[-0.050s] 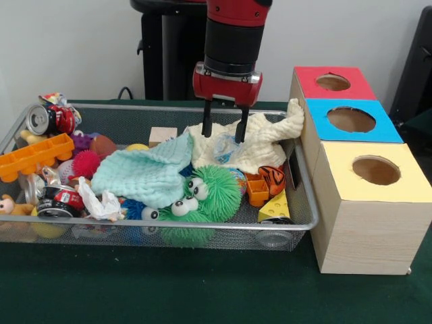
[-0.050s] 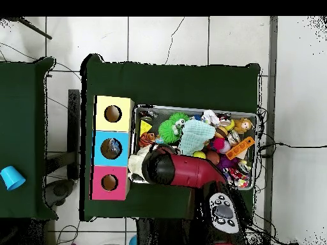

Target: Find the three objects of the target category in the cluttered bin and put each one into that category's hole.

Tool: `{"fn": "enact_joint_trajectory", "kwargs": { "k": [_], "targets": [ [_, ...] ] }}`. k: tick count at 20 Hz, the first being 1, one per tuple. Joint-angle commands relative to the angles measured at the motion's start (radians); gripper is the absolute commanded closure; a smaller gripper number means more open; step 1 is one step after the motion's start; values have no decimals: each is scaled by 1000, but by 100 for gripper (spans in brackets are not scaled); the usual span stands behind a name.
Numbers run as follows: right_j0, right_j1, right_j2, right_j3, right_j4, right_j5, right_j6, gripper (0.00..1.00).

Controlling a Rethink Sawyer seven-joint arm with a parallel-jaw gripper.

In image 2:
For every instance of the mint green muslin cloth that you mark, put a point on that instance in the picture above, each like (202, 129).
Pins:
(196, 133)

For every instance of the cream muslin cloth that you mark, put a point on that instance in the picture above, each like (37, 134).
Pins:
(135, 163)

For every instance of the red soda can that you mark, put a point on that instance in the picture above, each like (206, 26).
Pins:
(240, 176)

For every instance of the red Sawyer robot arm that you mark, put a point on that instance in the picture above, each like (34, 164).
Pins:
(189, 171)

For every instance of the shallow clear mesh bin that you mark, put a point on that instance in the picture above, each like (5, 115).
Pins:
(134, 127)

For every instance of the wooden box with three holes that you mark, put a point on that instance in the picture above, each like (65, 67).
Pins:
(122, 148)

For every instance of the large green spiky ball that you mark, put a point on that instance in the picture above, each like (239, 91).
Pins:
(169, 131)

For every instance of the orange tiger plush toy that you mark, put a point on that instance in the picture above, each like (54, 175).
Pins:
(146, 139)

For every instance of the yellow cheese wedge toy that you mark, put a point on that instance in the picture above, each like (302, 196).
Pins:
(145, 126)

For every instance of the small green spiky ball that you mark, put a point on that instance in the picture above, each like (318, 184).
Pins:
(180, 117)

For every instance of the yellow green rubber ball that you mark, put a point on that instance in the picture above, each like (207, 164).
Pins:
(200, 154)

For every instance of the pink spiky ball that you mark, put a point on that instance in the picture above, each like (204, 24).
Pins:
(219, 144)

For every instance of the orange plastic toy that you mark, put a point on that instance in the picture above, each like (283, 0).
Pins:
(240, 148)

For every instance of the small brown plush doll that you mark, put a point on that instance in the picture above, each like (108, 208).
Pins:
(245, 124)

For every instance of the green cloth side table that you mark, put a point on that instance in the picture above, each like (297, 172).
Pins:
(25, 127)

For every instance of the blue plastic cup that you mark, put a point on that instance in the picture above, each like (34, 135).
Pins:
(11, 177)

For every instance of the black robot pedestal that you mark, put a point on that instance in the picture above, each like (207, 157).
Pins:
(163, 235)

